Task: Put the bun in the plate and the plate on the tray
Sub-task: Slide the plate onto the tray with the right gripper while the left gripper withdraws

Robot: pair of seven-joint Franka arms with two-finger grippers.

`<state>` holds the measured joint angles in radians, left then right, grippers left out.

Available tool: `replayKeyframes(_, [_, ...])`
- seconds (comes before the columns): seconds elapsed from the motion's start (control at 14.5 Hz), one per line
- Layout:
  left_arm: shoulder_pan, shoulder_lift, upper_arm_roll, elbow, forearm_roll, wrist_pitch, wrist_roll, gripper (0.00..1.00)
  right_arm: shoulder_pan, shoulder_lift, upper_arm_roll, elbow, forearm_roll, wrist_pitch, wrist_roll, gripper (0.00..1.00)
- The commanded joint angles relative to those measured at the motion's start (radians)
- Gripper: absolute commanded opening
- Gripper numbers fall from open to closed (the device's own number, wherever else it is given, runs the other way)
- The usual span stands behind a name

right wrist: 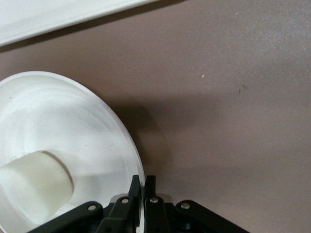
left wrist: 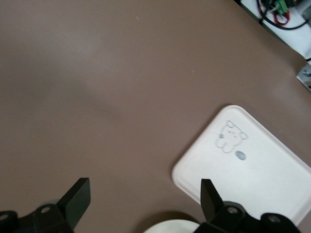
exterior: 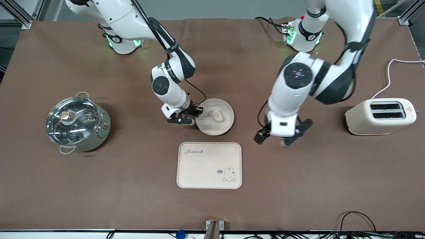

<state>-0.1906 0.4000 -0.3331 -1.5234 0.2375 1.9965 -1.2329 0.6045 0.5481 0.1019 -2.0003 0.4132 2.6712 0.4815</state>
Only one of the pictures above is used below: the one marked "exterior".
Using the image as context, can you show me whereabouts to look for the aluminium frame profile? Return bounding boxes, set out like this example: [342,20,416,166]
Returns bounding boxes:
[398,0,415,25]
[0,0,45,29]

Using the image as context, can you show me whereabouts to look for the white toaster power cable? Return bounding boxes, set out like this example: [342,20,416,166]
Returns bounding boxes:
[371,59,425,99]

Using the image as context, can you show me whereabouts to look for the glass pot lid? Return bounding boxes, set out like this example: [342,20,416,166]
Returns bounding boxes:
[46,96,100,146]

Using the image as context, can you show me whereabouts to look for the black left base cable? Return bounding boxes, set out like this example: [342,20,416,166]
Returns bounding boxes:
[255,17,287,35]

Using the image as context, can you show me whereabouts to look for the black looped cable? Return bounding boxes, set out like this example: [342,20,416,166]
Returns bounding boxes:
[339,211,376,233]

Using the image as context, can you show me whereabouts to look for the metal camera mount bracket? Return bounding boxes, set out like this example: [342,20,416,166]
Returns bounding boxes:
[205,220,224,239]

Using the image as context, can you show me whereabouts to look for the cream round plate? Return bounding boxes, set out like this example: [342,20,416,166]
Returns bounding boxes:
[195,98,235,136]

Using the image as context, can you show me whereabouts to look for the cream two-slot toaster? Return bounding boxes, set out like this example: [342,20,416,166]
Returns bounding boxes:
[345,98,417,135]

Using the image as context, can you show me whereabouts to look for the cream rabbit print tray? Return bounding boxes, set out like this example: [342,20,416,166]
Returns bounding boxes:
[176,142,243,190]

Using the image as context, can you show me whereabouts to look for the brown table cover mat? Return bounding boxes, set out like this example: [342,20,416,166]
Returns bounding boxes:
[0,17,425,232]

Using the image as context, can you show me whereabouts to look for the black cable bundle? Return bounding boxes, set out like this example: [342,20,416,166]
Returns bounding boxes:
[244,231,425,239]

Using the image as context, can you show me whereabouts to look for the steel electric cooking pot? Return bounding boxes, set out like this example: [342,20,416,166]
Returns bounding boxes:
[46,92,112,155]

